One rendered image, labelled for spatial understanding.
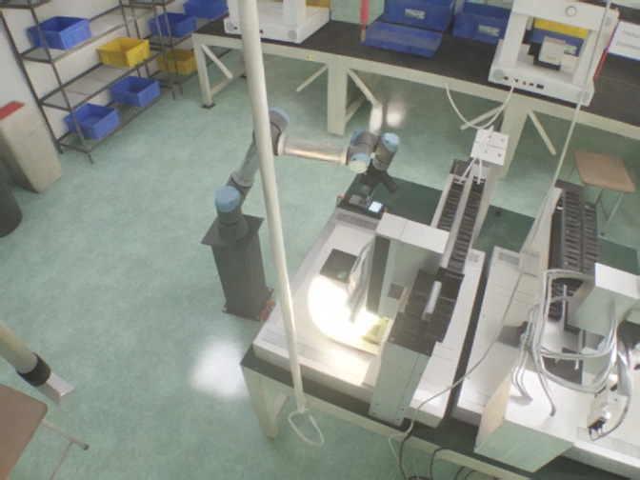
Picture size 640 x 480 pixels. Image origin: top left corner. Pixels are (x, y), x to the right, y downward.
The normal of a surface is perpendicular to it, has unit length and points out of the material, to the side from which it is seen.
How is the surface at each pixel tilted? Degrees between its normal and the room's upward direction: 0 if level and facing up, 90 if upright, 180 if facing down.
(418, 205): 0
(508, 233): 0
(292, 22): 90
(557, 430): 0
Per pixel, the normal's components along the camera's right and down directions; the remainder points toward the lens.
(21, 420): 0.12, -0.66
